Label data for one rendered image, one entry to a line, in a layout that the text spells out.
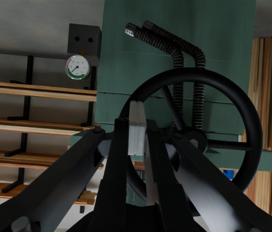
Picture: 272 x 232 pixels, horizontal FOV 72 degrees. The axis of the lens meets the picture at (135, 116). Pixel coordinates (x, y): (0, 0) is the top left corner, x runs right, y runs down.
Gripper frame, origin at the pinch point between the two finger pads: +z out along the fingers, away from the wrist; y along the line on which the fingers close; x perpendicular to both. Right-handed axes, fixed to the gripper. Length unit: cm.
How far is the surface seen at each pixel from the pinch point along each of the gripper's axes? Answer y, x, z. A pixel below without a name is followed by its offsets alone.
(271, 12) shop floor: 91, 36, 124
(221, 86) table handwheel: 16.4, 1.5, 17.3
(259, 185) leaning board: 129, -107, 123
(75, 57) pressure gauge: -15.1, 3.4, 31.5
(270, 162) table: 42, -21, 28
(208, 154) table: 18.9, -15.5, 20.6
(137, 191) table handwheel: 1.9, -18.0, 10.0
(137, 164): 3.6, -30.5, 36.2
